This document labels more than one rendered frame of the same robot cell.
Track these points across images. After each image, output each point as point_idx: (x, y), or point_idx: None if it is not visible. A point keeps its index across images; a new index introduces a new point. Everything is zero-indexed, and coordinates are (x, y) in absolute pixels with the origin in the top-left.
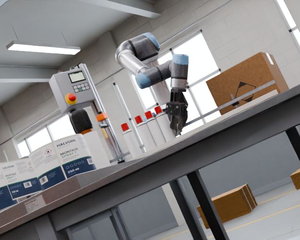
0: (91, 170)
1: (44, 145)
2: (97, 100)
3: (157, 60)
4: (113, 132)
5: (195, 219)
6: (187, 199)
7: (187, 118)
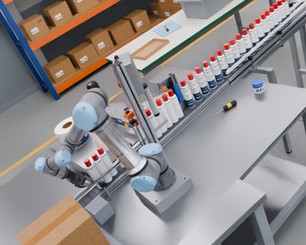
0: (55, 150)
1: (58, 124)
2: (128, 101)
3: (96, 134)
4: (144, 128)
5: (260, 244)
6: (256, 229)
7: (79, 187)
